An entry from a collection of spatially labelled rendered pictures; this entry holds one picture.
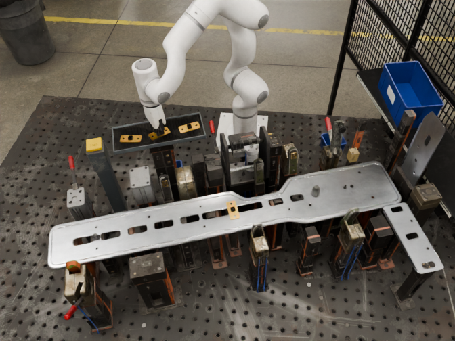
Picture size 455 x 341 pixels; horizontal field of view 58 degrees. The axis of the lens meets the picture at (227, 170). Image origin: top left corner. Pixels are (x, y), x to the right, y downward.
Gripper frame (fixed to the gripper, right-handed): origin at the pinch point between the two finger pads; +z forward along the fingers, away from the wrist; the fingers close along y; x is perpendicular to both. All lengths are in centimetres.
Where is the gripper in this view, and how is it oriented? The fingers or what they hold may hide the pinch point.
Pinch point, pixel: (158, 129)
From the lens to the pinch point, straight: 168.7
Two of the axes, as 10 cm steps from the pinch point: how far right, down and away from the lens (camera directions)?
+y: 5.3, 6.6, -5.4
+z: 0.3, 6.2, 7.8
